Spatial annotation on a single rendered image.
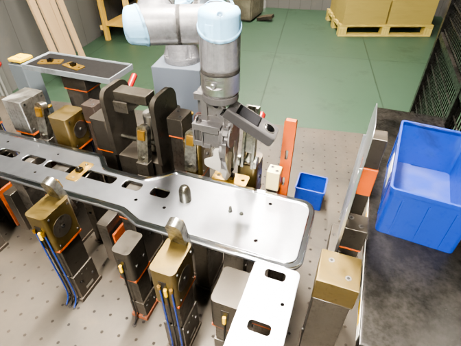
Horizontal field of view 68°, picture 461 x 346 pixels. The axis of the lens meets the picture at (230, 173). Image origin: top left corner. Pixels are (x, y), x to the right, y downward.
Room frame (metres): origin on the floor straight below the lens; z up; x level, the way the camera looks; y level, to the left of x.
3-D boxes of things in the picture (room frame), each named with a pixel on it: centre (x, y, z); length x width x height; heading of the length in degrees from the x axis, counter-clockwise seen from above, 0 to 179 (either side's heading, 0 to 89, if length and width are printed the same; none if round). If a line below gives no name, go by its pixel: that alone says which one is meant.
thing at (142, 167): (0.84, 0.27, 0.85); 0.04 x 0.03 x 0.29; 70
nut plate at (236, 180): (0.61, 0.00, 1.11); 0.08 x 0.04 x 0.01; 70
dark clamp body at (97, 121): (0.99, 0.40, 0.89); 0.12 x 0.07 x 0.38; 160
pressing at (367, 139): (0.51, -0.24, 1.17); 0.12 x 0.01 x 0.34; 160
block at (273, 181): (0.70, -0.12, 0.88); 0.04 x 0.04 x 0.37; 70
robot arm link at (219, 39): (0.62, 0.02, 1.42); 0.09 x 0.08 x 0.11; 3
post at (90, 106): (1.01, 0.45, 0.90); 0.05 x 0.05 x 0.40; 70
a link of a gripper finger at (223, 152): (0.59, 0.01, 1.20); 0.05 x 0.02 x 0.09; 160
